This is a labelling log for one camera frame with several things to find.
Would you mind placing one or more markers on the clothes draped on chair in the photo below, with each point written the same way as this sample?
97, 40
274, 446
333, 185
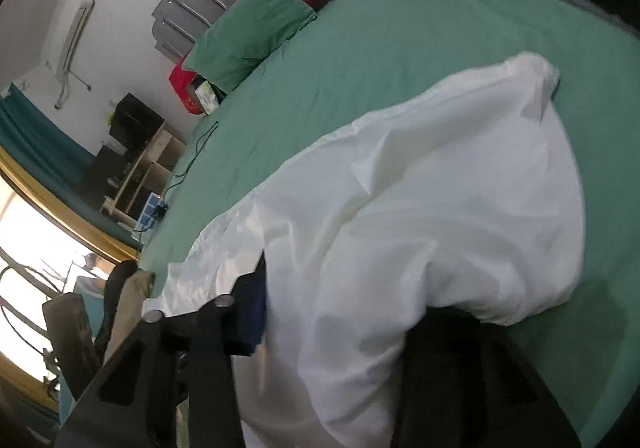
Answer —
120, 308

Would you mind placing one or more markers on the bed with green sheet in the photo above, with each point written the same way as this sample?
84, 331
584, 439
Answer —
375, 57

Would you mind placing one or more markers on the blue power strip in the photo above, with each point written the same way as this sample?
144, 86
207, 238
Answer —
152, 210

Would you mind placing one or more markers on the black monitor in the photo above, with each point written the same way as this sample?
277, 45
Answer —
135, 120

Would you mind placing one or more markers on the green pillow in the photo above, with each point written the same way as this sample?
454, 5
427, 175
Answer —
250, 32

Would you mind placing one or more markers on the wooden shelf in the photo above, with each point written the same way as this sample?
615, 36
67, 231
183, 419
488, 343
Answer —
147, 167

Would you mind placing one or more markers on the window with gold frame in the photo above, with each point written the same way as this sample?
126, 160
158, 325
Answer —
30, 248

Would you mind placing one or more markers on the white air conditioner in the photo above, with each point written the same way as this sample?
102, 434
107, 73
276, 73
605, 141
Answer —
77, 32

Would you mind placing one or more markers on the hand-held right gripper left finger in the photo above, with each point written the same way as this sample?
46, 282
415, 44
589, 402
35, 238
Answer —
255, 313

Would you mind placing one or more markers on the teal curtain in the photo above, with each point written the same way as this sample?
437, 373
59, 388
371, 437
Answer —
45, 152

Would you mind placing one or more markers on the white coat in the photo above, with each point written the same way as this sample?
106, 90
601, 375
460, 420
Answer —
425, 228

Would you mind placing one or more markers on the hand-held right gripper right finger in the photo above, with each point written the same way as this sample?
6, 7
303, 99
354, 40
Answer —
440, 358

